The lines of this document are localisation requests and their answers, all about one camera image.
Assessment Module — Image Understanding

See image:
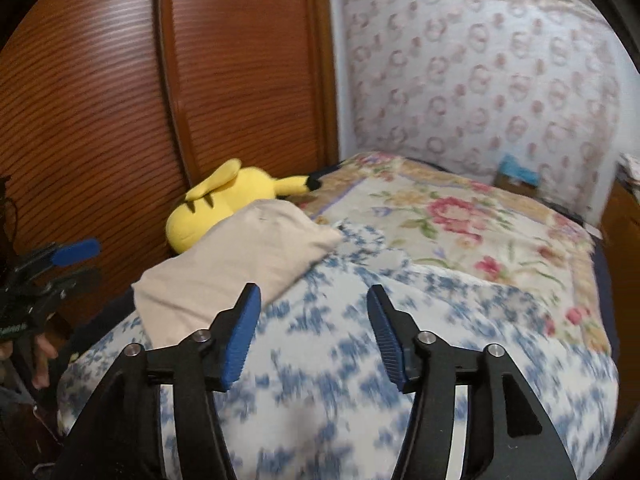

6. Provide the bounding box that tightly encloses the wooden sideboard cabinet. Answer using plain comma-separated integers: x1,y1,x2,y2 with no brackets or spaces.
600,180,640,261

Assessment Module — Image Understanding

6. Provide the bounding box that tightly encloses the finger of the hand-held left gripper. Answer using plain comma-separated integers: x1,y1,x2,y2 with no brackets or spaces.
20,239,102,273
47,267,103,303

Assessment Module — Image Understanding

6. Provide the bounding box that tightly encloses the person's left hand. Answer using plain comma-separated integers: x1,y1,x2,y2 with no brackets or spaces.
31,312,60,390

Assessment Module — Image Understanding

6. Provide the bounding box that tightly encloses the yellow floral blanket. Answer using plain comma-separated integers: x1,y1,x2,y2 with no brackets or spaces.
295,152,613,356

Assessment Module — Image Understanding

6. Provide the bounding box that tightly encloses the blue floral white quilt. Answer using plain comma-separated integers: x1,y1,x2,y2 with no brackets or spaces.
57,225,621,480

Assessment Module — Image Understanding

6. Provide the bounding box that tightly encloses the yellow plush toy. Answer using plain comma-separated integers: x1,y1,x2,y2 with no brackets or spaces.
166,158,321,255

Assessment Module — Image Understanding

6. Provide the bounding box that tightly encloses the dark blue bed sheet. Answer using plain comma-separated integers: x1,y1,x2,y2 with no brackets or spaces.
555,200,621,361

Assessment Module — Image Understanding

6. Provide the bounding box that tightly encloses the beige printed t-shirt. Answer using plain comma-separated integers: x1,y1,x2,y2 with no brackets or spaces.
132,199,343,348

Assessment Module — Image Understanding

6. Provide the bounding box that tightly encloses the folded floral cloth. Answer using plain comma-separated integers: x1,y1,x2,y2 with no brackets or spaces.
617,152,640,183

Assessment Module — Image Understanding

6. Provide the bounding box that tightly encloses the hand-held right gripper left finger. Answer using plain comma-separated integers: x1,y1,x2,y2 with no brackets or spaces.
60,283,261,480

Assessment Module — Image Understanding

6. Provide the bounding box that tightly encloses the ring-patterned wall cloth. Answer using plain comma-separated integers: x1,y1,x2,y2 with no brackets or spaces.
332,0,621,226

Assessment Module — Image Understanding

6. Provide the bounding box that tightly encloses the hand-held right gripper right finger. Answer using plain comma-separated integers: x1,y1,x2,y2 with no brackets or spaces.
366,285,573,480

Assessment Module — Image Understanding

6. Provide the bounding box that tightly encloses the wooden louvred wardrobe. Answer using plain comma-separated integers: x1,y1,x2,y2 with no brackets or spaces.
0,0,341,341

